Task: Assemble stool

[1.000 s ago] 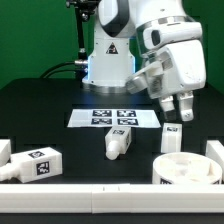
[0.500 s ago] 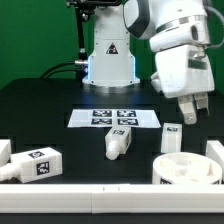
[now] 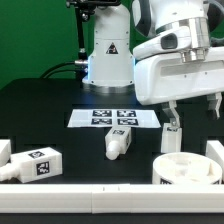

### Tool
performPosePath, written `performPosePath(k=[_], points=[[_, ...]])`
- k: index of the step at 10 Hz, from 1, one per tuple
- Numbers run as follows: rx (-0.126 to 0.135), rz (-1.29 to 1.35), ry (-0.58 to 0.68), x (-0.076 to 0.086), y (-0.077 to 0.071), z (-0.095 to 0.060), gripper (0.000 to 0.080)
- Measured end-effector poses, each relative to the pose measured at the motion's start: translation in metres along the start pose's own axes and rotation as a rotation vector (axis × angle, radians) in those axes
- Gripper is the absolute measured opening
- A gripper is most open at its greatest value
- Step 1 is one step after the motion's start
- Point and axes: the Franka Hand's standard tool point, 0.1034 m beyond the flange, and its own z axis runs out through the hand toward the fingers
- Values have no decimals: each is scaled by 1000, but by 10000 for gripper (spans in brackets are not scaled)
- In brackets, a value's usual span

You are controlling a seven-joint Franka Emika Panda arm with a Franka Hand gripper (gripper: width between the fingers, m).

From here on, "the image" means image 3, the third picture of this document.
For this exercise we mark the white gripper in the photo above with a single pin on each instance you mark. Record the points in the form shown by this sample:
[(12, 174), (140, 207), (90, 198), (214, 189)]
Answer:
[(165, 77)]

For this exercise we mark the paper sheet with tags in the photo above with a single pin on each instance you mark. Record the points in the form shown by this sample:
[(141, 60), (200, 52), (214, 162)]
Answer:
[(113, 117)]

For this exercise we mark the white U-shaped obstacle fence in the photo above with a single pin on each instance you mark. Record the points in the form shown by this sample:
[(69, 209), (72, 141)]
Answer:
[(111, 198)]

